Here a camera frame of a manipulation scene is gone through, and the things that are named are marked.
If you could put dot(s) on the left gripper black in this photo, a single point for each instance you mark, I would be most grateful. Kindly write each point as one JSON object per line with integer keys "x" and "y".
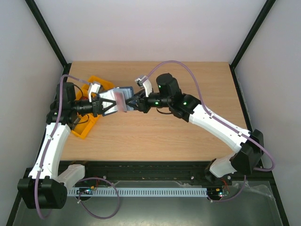
{"x": 97, "y": 106}

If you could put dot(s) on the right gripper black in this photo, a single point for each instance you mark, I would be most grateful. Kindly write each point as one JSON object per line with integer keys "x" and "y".
{"x": 141, "y": 104}

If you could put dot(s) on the dark blue card holder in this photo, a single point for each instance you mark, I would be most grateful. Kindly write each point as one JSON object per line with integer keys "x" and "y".
{"x": 120, "y": 95}

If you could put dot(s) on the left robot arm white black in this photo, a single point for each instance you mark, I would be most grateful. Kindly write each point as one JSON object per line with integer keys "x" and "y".
{"x": 44, "y": 187}

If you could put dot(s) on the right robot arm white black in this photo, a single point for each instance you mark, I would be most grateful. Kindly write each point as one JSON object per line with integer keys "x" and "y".
{"x": 246, "y": 154}

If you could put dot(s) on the yellow three-compartment bin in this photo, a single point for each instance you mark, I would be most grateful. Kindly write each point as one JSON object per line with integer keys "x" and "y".
{"x": 84, "y": 122}

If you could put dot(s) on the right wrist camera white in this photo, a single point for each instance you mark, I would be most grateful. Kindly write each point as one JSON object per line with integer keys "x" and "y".
{"x": 144, "y": 83}

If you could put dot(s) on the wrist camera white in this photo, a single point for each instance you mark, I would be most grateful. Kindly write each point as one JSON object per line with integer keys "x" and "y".
{"x": 144, "y": 83}
{"x": 94, "y": 87}

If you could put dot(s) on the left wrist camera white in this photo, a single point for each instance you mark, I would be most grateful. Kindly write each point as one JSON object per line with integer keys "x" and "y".
{"x": 94, "y": 87}

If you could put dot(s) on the black aluminium rail base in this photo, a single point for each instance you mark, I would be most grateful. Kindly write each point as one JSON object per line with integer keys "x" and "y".
{"x": 192, "y": 172}

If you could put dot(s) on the white slotted cable duct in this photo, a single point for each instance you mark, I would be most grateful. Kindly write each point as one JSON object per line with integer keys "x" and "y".
{"x": 139, "y": 192}

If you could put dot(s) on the left black frame post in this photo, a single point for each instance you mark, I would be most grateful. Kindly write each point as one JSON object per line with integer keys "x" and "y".
{"x": 46, "y": 31}

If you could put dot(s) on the black frame post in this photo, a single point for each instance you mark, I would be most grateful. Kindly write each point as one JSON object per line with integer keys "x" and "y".
{"x": 252, "y": 32}
{"x": 46, "y": 31}

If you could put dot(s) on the right black frame post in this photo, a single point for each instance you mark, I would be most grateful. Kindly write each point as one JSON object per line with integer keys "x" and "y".
{"x": 252, "y": 32}

